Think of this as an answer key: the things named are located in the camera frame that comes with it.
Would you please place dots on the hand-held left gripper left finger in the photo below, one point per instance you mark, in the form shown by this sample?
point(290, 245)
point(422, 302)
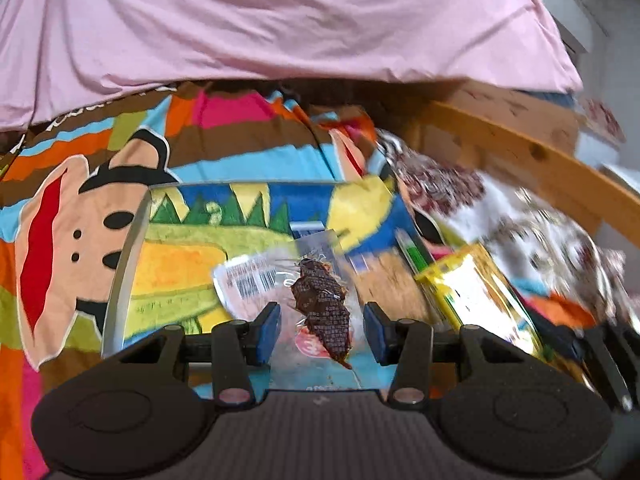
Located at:
point(267, 332)

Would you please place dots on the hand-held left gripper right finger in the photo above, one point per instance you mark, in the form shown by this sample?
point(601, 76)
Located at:
point(377, 337)

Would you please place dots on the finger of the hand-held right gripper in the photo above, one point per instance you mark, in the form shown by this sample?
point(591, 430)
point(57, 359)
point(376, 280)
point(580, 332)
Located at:
point(612, 365)

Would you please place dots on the clear cracker packet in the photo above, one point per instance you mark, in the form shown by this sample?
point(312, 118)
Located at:
point(390, 280)

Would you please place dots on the dark dried meat packet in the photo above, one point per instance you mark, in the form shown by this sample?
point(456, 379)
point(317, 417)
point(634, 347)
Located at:
point(320, 300)

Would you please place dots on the green stick packet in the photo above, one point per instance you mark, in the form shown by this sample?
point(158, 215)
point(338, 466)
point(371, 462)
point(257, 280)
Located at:
point(412, 252)

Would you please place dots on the yellow snack packet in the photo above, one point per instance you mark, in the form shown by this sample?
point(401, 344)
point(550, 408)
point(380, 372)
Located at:
point(475, 300)

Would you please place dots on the grey tray with dinosaur drawing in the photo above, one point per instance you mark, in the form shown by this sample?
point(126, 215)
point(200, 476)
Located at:
point(170, 270)

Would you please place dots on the floral satin quilt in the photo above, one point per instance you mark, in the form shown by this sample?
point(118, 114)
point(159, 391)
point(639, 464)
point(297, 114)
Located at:
point(525, 220)

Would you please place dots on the colourful cartoon printed blanket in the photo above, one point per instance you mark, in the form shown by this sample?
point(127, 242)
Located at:
point(75, 160)

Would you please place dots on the wooden box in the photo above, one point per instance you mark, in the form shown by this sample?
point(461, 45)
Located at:
point(515, 110)

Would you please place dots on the pink bed sheet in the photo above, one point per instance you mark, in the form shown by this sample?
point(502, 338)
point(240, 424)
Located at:
point(250, 20)

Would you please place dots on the white air conditioner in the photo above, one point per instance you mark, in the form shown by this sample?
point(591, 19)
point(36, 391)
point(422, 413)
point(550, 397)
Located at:
point(565, 5)

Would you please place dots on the wooden bed frame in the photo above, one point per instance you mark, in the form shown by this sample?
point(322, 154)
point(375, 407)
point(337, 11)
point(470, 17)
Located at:
point(525, 160)

